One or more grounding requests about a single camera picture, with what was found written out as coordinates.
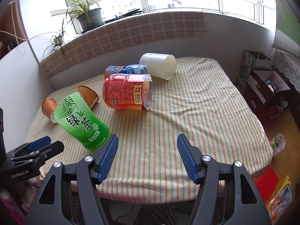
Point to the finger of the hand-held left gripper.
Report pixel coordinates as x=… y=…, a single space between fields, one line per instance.
x=50 y=151
x=38 y=143

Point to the green wall hanging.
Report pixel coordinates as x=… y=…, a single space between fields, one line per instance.
x=287 y=16

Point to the colourful orange packet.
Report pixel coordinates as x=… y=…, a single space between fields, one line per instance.
x=280 y=204

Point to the small potted plant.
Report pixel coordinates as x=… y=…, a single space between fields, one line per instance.
x=57 y=39

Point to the green cut bottle cup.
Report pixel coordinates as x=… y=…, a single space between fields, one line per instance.
x=82 y=124

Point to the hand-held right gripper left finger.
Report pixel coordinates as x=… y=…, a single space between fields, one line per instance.
x=109 y=157

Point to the small green white packet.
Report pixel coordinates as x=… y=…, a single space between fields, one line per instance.
x=277 y=144

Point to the red cut bottle cup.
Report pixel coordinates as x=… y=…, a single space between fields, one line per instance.
x=124 y=90

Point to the white lace cloth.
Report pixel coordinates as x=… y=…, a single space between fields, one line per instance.
x=287 y=65

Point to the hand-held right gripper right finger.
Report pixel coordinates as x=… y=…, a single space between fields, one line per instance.
x=187 y=159

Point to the red packet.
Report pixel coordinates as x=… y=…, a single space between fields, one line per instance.
x=267 y=185

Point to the striped table cloth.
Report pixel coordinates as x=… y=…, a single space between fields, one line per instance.
x=187 y=112

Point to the white cup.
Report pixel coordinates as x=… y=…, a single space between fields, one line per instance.
x=152 y=63

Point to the orange paper cup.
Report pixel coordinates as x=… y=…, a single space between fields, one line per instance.
x=90 y=97
x=48 y=107

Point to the plaid windowsill cloth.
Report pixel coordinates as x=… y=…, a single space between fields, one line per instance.
x=117 y=37

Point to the dark cardboard box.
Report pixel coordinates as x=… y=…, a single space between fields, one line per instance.
x=257 y=93

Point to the blue cut bottle cup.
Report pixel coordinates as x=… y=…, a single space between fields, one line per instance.
x=126 y=69

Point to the large potted spider plant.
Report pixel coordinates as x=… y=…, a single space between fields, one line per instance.
x=90 y=18

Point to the pink cloth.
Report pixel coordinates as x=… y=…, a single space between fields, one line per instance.
x=14 y=204

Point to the dark cloth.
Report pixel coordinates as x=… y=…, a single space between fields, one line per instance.
x=152 y=213

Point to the green paper shopping bag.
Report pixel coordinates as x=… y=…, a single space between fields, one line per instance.
x=246 y=70

